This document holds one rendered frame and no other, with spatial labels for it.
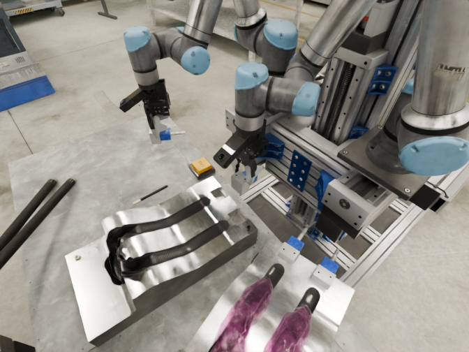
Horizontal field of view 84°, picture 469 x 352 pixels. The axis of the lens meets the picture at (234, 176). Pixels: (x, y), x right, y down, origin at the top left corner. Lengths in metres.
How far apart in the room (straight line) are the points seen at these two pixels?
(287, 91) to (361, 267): 1.18
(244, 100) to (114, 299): 0.60
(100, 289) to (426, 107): 0.85
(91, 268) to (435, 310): 1.75
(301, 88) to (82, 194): 0.87
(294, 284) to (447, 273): 1.47
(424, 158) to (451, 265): 1.57
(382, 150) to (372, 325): 1.15
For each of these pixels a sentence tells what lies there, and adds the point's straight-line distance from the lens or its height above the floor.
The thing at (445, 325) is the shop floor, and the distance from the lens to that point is 1.97.
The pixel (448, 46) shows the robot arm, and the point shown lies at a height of 1.41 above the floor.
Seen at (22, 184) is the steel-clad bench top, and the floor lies 0.80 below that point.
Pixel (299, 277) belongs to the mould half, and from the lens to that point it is 0.79.
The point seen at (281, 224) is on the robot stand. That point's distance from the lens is 1.63.
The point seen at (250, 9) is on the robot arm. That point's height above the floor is 1.30.
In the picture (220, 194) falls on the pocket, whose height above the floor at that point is 0.86.
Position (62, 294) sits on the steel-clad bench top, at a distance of 0.94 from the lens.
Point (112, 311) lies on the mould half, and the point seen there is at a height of 0.86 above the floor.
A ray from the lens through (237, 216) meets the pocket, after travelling 0.85.
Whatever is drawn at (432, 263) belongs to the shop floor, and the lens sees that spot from 2.11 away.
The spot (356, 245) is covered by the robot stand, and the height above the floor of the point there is 0.21.
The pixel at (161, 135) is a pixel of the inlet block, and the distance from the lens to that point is 1.04.
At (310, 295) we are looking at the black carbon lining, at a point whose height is 0.85.
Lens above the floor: 1.57
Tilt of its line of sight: 48 degrees down
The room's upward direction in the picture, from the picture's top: straight up
